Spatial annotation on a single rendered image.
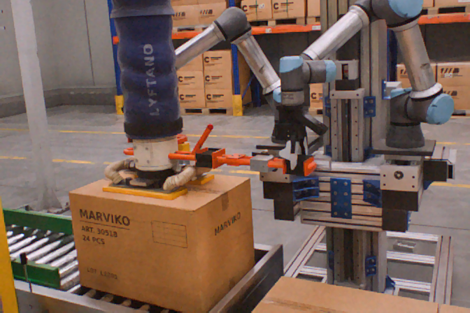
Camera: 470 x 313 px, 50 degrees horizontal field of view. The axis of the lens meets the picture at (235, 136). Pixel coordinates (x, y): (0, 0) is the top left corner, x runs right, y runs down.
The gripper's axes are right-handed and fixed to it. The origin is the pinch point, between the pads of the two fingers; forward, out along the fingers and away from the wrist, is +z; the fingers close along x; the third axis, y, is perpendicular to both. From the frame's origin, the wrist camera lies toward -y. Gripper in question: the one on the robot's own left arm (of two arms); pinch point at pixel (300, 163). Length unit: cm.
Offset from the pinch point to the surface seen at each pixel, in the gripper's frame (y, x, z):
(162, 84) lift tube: 51, 5, -27
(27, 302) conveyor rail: 100, 37, 55
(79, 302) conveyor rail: 73, 35, 49
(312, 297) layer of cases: 0, -9, 54
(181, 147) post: 81, -45, 9
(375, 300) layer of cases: -21, -16, 53
